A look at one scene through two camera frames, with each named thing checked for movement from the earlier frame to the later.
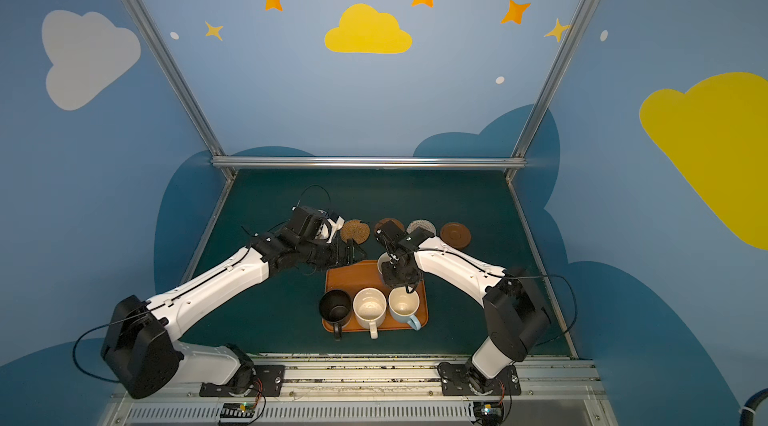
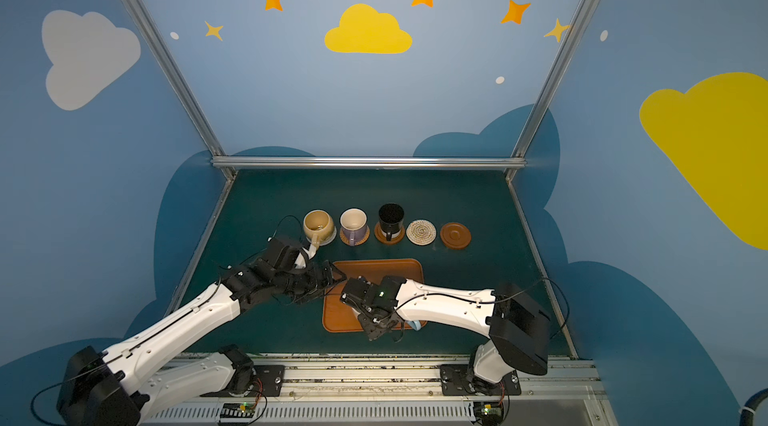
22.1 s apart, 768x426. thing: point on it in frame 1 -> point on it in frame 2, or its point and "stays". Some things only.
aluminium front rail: (553, 393) stays
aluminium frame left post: (166, 57) stays
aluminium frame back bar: (367, 162) stays
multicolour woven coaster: (423, 224) stays
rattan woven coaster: (355, 230) stays
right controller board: (489, 413) stays
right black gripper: (397, 273) -> (372, 318)
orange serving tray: (356, 297) stays
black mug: (336, 308) -> (391, 220)
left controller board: (237, 410) stays
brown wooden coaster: (456, 234) stays
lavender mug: (384, 257) -> (353, 222)
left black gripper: (338, 251) -> (315, 279)
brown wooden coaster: (384, 221) -> (383, 239)
